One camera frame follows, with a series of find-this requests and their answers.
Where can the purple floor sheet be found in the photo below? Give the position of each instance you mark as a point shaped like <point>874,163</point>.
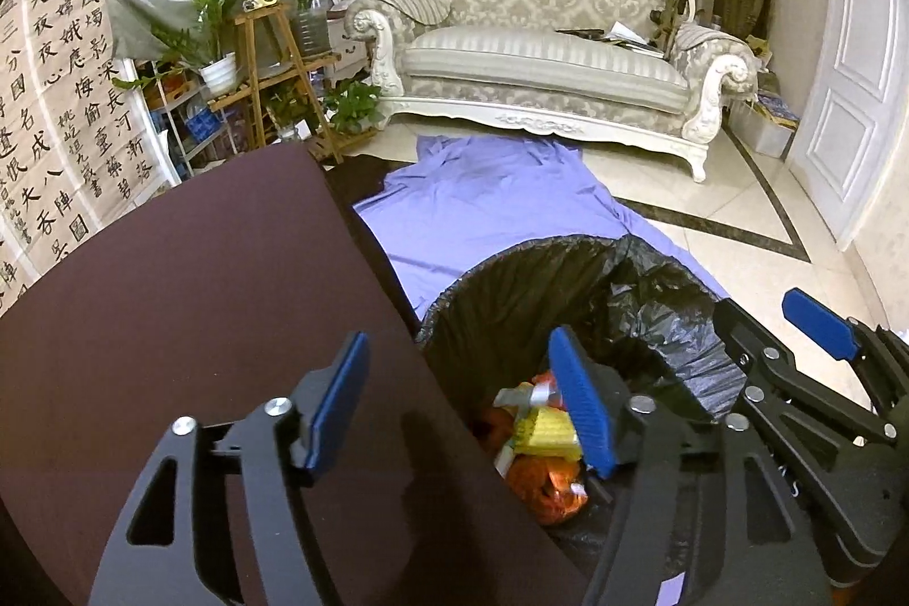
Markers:
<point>497,201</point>

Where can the light blue long sachet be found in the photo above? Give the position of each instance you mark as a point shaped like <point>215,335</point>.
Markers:
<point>525,396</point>

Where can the loose papers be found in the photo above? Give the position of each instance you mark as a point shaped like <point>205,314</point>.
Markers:
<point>625,34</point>

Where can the brown long wooden object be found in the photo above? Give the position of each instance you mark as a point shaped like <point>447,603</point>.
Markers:
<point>671,9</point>

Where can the yellow ribbed plastic piece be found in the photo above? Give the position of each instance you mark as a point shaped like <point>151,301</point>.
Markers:
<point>547,432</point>

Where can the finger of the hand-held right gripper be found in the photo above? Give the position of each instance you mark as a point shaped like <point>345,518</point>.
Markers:
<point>820,322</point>
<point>763,364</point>

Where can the green plant in white pot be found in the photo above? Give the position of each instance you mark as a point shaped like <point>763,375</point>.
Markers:
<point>219,77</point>

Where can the white drawer cabinet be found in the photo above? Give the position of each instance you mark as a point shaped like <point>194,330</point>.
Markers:
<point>348,56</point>

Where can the bin with black liner bag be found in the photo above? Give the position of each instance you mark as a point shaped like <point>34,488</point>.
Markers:
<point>639,308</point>

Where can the blue plastic crate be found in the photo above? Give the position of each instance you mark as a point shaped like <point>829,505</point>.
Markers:
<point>202,122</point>

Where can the white panelled door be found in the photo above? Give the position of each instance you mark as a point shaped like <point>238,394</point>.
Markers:
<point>845,80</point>

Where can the calligraphy paper wall hanging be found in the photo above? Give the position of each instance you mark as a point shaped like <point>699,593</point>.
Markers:
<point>64,80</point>

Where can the white metal shelf rack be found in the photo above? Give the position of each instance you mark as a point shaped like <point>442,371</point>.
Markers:
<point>177,144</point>

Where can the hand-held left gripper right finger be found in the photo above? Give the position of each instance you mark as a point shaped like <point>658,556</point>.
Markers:
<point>582,407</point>

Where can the dark brown table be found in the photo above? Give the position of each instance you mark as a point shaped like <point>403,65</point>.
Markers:
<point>213,265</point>

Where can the striped grey throw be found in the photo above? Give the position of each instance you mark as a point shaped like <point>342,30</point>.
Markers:
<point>419,6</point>

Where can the ornate cream sofa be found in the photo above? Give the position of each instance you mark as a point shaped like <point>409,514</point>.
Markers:
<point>532,66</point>

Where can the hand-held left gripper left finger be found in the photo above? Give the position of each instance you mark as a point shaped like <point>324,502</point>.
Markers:
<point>341,396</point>

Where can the orange printed plastic bag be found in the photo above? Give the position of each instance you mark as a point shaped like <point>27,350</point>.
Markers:
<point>547,485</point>

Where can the small leafy green plant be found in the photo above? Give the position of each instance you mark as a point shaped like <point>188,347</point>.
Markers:
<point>351,105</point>

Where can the clear plastic storage box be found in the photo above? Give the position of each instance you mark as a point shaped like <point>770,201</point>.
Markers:
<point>763,137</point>

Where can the wooden plant stand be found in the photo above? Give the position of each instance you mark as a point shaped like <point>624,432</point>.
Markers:
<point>263,17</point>

